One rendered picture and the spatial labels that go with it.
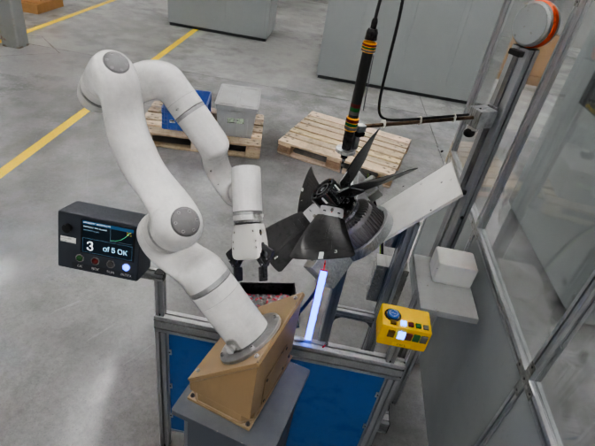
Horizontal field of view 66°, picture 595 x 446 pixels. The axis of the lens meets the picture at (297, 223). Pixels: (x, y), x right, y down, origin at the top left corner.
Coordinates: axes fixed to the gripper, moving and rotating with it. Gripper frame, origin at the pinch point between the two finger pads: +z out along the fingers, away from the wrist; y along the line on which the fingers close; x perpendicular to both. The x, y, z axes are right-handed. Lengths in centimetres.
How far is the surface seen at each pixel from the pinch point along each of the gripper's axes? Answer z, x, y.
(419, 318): 17, -47, -31
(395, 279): 8, -91, -5
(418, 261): 1, -106, -11
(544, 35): -78, -81, -71
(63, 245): -12, 22, 56
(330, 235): -11.6, -40.7, -3.0
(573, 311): 14, -51, -74
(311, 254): -5.4, -32.3, 0.2
